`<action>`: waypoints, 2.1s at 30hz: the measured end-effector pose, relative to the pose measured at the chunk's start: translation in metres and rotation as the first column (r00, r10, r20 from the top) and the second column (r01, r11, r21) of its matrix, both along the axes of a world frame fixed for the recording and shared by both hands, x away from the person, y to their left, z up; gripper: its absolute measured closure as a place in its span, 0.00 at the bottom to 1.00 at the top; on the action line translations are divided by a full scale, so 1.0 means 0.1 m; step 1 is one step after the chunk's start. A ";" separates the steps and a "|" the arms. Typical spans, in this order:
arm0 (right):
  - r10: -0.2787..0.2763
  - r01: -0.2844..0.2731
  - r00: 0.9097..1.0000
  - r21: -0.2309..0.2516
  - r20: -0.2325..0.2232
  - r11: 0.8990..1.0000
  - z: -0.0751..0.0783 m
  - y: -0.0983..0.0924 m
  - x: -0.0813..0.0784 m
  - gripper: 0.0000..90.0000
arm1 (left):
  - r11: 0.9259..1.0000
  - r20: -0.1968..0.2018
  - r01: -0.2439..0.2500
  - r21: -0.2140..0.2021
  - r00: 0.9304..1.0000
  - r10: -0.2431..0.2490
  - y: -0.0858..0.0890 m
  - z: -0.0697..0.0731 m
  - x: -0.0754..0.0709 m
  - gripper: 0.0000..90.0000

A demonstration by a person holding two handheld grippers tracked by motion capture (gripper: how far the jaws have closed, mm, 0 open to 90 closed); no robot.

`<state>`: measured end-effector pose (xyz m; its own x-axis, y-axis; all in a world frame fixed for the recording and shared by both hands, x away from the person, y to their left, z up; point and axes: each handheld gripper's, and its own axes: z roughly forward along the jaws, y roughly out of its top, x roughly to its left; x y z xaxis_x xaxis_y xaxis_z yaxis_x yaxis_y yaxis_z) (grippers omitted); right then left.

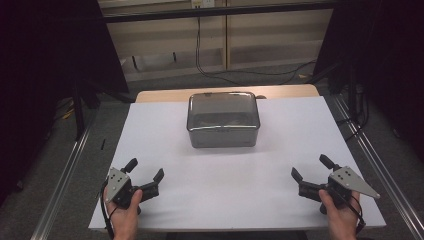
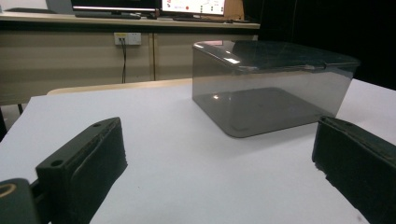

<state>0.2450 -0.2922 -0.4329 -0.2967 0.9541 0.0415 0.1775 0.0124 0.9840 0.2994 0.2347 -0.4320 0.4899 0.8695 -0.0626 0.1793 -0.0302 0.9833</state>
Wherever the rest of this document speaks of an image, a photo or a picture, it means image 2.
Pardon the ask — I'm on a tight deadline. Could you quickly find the brown cardboard box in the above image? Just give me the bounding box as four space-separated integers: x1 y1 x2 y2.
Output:
223 0 246 21

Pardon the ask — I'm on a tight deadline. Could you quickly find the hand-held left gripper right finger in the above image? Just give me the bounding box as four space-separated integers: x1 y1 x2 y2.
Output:
311 115 396 224

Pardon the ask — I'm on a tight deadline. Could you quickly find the black curtain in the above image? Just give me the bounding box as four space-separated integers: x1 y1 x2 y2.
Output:
242 0 396 91

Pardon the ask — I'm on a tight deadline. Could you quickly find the white wall socket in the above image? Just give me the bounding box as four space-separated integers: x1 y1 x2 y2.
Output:
113 32 142 47

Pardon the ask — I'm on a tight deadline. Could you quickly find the beige desk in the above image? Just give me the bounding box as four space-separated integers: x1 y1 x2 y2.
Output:
0 10 262 106

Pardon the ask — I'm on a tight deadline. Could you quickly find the black keyboard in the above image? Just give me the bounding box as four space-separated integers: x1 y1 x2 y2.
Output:
172 15 235 24
74 11 142 21

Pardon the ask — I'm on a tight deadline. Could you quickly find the transparent grey box lid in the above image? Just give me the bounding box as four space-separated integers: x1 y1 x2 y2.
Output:
192 39 361 75

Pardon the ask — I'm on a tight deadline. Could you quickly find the transparent grey plastic box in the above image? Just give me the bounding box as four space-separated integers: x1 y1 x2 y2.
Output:
191 46 358 139

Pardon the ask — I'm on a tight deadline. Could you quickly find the black socket cable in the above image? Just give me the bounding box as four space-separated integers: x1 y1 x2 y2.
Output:
119 38 128 84

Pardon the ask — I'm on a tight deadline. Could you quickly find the bright screen monitor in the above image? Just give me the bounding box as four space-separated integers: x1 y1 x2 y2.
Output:
161 0 227 17

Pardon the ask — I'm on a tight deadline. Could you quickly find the dark screen monitor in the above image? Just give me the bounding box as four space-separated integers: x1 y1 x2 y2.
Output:
70 0 161 14

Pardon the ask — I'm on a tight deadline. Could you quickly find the wooden table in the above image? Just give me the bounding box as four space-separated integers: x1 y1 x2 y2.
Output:
46 77 194 96

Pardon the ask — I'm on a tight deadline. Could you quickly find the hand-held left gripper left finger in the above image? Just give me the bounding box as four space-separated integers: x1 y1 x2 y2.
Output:
35 117 129 224

